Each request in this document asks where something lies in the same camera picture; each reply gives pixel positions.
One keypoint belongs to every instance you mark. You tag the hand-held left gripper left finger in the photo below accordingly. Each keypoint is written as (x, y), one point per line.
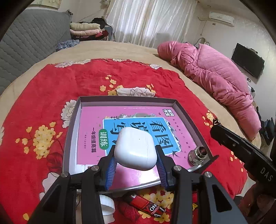
(111, 172)

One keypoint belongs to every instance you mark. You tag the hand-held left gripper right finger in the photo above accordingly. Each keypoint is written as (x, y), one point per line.
(162, 174)

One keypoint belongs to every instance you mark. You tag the white ribbed jar cap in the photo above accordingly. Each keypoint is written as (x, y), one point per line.
(107, 204)

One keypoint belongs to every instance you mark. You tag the white earbuds case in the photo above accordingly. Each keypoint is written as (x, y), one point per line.
(134, 148)

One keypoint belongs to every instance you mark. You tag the red and black lighter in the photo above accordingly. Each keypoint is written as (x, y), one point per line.
(144, 203)

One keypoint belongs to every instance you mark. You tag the silver metal cylinder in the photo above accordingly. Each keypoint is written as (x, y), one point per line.
(197, 156)

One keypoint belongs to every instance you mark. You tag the grey cardboard box tray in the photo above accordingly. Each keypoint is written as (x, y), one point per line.
(71, 140)

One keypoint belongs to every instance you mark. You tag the dark clothes pile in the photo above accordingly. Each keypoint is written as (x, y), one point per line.
(267, 131)

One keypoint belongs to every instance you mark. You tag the pink and blue book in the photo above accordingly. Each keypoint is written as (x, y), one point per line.
(90, 116)

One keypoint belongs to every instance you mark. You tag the pink quilted jacket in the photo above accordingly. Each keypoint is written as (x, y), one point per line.
(211, 71)

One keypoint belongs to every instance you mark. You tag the black flat television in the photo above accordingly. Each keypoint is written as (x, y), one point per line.
(248, 60)

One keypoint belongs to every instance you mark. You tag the red floral blanket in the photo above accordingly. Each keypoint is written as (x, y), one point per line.
(43, 90)

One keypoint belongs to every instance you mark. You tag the beige bed sheet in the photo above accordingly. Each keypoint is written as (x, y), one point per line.
(129, 51)

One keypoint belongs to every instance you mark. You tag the blue patterned cloth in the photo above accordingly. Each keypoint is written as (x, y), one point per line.
(66, 45)

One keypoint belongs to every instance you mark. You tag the white air conditioner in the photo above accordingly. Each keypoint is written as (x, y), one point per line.
(222, 18)

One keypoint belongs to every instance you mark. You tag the stack of folded clothes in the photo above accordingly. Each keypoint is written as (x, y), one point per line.
(88, 29)

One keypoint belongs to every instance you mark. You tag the white curtain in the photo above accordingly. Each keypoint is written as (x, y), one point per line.
(151, 21)

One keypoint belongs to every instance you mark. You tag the grey quilted headboard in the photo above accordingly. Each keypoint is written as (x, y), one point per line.
(28, 38)

